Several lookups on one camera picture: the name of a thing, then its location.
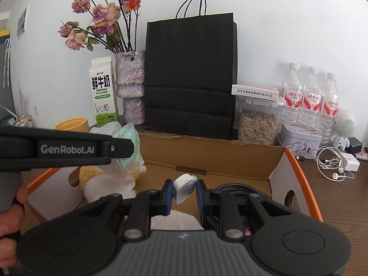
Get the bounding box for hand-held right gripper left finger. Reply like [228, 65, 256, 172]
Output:
[75, 179, 175, 240]

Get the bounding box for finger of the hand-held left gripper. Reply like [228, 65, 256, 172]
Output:
[111, 137, 135, 159]

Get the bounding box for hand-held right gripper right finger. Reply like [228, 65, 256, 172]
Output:
[195, 180, 294, 240]

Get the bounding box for small white round device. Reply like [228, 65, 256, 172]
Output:
[173, 174, 199, 204]

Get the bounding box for white cloth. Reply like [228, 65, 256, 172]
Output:
[151, 209, 204, 231]

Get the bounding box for black braided cable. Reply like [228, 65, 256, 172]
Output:
[201, 184, 273, 233]

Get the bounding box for red cardboard box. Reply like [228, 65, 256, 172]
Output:
[27, 131, 322, 227]

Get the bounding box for person's left hand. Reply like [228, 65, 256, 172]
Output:
[0, 179, 28, 268]

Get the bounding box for yellow mug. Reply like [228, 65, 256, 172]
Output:
[54, 117, 91, 131]

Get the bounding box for white and green milk carton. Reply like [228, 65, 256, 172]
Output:
[89, 57, 119, 128]

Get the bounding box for purple textured vase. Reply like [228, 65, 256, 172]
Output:
[114, 50, 146, 125]

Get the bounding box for clear seed container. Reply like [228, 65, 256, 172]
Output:
[236, 95, 285, 146]

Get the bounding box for black paper bag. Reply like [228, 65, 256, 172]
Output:
[144, 0, 239, 141]

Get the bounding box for pale printed tin box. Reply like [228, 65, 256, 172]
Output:
[277, 123, 322, 161]

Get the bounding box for flat white card box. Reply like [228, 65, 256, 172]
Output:
[231, 83, 280, 97]

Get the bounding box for dried pink rose bouquet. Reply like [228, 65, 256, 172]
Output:
[57, 0, 143, 54]

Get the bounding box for white charger block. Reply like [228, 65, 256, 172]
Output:
[341, 153, 361, 172]

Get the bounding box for white robot speaker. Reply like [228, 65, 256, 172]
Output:
[331, 110, 357, 150]

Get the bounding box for black power adapter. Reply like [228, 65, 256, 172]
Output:
[349, 136, 363, 154]

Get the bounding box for metal wire rack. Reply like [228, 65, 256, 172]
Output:
[0, 106, 33, 128]

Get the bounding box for wall poster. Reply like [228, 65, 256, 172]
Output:
[16, 3, 31, 41]

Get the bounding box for white wired earphones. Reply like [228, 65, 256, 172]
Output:
[313, 146, 355, 182]

